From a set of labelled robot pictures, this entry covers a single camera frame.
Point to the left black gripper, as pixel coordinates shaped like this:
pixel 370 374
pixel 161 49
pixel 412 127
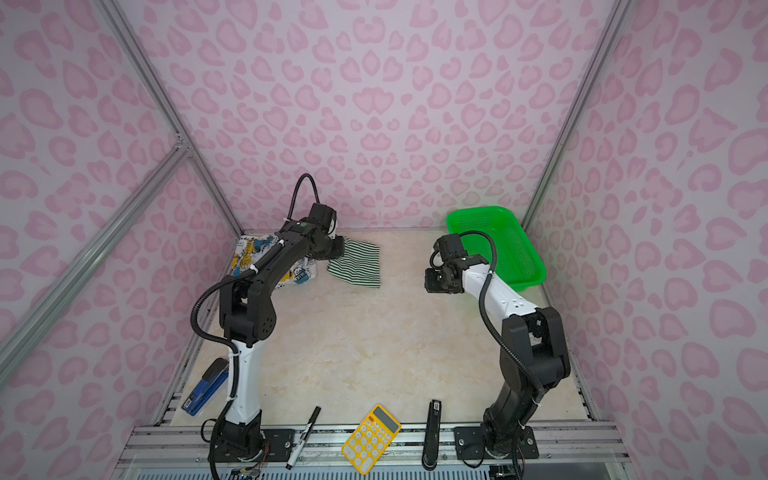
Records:
pixel 339 250

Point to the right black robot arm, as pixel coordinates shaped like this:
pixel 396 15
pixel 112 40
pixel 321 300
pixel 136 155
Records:
pixel 533 356

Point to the green plastic basket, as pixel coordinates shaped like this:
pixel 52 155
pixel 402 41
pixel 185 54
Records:
pixel 519 264

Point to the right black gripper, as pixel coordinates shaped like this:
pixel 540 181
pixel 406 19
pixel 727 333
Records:
pixel 430 284

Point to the blue stapler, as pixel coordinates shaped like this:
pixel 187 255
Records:
pixel 209 383

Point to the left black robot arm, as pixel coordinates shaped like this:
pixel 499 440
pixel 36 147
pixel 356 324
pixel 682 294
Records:
pixel 238 313

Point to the yellow calculator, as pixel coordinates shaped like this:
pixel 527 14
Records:
pixel 367 444

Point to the black marker pen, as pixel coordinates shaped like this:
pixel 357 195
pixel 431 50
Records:
pixel 303 438

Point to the green white striped garment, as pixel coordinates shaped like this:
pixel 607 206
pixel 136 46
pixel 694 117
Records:
pixel 359 265

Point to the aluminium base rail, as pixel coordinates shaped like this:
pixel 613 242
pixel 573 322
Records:
pixel 590 450

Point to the black stapler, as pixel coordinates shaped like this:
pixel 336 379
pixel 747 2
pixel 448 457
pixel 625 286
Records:
pixel 431 442

